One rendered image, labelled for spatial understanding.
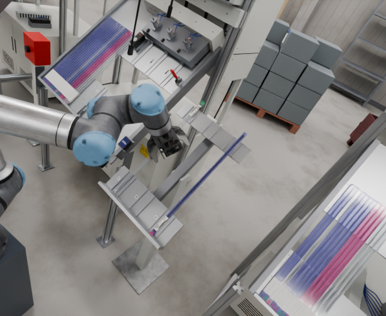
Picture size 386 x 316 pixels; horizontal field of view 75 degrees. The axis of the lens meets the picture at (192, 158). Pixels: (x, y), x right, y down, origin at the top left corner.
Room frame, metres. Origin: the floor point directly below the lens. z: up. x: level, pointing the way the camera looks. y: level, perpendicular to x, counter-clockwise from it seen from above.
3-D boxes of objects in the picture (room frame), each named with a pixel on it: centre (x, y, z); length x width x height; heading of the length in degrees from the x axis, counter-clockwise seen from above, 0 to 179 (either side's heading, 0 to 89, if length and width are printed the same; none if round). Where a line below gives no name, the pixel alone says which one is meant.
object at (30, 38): (1.43, 1.20, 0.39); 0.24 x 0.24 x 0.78; 64
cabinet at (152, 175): (1.54, 0.35, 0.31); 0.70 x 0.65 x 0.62; 64
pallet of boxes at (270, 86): (3.90, -0.66, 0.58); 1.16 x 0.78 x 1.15; 88
